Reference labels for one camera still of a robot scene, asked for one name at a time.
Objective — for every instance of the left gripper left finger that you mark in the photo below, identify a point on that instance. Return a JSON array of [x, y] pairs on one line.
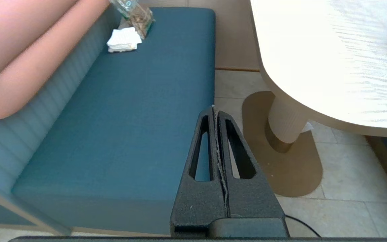
[[197, 201]]

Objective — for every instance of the white folded napkins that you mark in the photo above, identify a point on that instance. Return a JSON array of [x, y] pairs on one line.
[[123, 39]]

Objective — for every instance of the pink bolster cushion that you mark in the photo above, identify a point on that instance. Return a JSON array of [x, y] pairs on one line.
[[18, 57]]

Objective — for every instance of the clear plastic snack packet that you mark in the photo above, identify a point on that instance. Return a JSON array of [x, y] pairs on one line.
[[139, 18]]

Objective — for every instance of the beige table pedestal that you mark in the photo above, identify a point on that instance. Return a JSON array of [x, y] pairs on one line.
[[286, 121]]

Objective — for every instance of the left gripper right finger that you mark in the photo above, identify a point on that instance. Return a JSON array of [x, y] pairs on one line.
[[250, 198]]

